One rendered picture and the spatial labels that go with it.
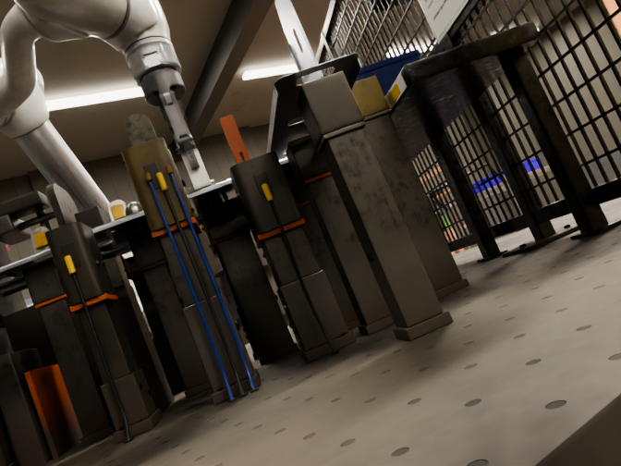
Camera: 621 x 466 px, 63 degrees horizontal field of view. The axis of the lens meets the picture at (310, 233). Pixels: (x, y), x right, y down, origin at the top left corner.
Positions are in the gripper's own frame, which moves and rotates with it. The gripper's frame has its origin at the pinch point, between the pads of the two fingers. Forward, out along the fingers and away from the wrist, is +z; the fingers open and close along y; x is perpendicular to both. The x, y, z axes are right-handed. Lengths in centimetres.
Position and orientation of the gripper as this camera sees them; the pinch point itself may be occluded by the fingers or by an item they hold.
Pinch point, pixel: (200, 177)
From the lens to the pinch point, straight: 94.1
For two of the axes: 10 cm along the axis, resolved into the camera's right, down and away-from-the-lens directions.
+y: 1.2, -1.7, -9.8
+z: 3.8, 9.2, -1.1
